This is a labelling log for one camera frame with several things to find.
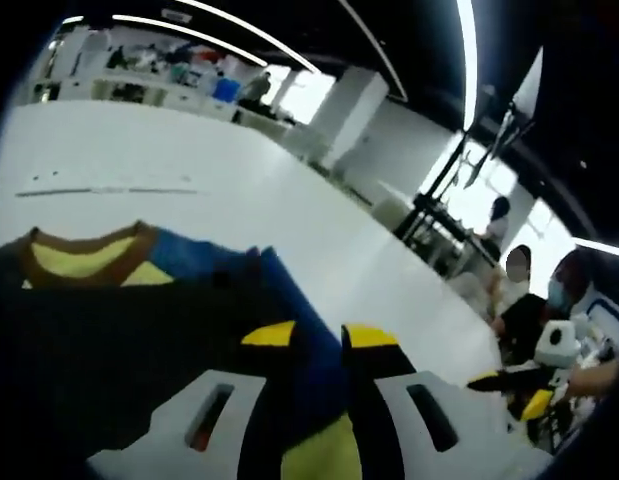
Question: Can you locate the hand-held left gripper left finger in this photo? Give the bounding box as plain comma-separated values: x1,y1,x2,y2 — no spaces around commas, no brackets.
86,319,298,480

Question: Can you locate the white lab counter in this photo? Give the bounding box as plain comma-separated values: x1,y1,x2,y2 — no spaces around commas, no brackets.
33,68,291,132

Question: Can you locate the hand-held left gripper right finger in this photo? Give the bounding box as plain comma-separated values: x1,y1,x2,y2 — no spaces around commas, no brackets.
341,323,551,480

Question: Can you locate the blue yellow grey garment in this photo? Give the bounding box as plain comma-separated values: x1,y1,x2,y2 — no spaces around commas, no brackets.
0,219,371,480

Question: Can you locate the blue storage box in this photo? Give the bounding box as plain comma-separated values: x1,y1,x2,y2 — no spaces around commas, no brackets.
213,78,241,102

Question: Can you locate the ceiling light strip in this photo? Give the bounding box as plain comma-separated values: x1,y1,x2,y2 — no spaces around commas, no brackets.
176,0,321,75
455,0,481,132
111,13,270,67

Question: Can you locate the hanging monitor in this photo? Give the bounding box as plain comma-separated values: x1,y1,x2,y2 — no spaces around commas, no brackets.
463,46,546,189

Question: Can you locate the black metal rack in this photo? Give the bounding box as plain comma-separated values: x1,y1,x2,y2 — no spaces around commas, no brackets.
393,134,491,274

